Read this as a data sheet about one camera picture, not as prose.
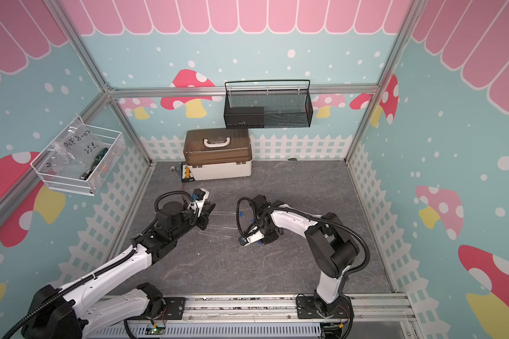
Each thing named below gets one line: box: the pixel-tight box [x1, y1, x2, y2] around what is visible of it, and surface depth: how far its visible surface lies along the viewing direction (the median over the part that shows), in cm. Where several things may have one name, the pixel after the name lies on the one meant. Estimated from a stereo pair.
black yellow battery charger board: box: [180, 161, 196, 183], surface depth 114 cm
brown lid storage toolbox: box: [183, 127, 254, 182], surface depth 103 cm
